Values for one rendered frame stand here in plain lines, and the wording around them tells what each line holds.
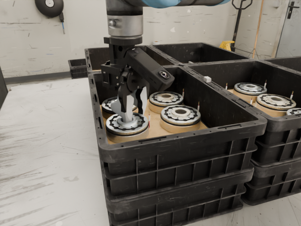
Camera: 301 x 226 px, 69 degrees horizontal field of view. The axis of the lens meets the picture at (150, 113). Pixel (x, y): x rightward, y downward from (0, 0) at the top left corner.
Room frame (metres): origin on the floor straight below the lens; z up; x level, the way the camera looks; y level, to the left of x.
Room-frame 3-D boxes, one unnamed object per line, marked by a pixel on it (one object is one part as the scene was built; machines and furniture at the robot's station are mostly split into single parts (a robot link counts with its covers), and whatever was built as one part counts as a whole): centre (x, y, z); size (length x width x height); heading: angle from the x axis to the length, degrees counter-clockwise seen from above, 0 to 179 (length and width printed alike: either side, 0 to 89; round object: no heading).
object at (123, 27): (0.50, 0.05, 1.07); 0.08 x 0.08 x 0.05
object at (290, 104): (0.59, -0.37, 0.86); 0.10 x 0.10 x 0.01
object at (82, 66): (2.15, 0.59, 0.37); 0.40 x 0.30 x 0.45; 112
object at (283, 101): (0.59, -0.37, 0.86); 0.05 x 0.05 x 0.01
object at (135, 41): (0.50, 0.06, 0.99); 0.09 x 0.08 x 0.12; 55
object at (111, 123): (0.46, 0.06, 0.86); 0.10 x 0.10 x 0.01
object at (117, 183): (0.49, -0.01, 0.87); 0.40 x 0.30 x 0.11; 17
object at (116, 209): (0.49, -0.01, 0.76); 0.40 x 0.30 x 0.12; 17
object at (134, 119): (0.46, 0.06, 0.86); 0.05 x 0.05 x 0.01
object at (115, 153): (0.49, -0.01, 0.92); 0.40 x 0.30 x 0.02; 17
